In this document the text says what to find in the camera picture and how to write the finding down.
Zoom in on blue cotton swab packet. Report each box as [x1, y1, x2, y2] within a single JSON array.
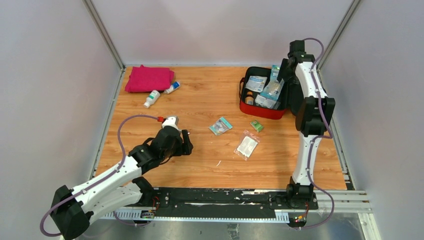
[[260, 65, 285, 101]]

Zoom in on white blue paper packet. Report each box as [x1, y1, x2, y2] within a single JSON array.
[[245, 75, 268, 93]]

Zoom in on black red medicine case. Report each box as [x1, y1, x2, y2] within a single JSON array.
[[239, 66, 296, 120]]

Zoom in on clear bag small sachets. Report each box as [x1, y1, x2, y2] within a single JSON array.
[[254, 94, 280, 110]]

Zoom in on teal edged small packet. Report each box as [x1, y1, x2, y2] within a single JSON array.
[[208, 116, 233, 136]]

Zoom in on brown medicine bottle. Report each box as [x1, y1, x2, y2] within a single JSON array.
[[244, 91, 255, 105]]

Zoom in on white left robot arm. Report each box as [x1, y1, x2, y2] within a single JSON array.
[[48, 125, 194, 240]]

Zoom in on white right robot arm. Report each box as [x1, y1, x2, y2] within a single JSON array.
[[277, 39, 336, 209]]

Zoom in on white bottle green label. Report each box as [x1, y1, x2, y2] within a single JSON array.
[[143, 90, 161, 109]]

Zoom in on small green box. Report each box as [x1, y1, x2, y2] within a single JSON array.
[[250, 119, 264, 133]]

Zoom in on white tube blue label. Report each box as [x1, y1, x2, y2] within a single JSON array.
[[164, 81, 181, 94]]

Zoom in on clear bag white gauze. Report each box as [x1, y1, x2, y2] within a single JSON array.
[[233, 130, 261, 161]]

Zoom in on pink folded cloth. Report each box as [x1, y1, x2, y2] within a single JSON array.
[[124, 65, 175, 93]]

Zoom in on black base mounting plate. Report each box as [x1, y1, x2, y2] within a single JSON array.
[[138, 187, 318, 220]]

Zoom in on aluminium frame rail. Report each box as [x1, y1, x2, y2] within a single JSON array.
[[82, 0, 125, 71]]

